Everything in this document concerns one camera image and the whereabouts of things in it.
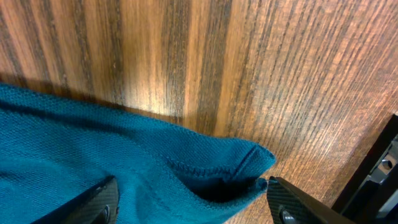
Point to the blue polo shirt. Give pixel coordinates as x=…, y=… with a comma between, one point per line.
x=53, y=149

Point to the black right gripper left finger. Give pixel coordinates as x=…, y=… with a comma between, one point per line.
x=97, y=205

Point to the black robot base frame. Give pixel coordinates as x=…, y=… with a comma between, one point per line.
x=370, y=196

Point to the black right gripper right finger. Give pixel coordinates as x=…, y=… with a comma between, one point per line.
x=290, y=205

